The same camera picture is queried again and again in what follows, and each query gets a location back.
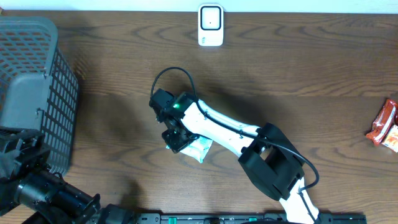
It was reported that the teal wet wipes packet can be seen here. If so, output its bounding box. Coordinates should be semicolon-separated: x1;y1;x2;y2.
164;135;213;163

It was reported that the red Topps candy bar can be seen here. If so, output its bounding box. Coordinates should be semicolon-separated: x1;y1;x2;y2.
366;99;397;146

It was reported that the orange Kleenex tissue pack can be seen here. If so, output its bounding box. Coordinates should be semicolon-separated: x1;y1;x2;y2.
382;124;398;152

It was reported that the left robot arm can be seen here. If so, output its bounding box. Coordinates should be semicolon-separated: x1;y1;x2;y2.
1;129;136;224

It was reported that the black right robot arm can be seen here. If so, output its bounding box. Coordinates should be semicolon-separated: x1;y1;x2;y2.
149;89;321;223

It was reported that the grey plastic mesh basket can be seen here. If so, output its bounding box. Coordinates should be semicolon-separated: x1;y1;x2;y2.
1;16;80;175

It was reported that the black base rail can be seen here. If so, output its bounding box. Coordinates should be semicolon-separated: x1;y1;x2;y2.
132;213;367;224

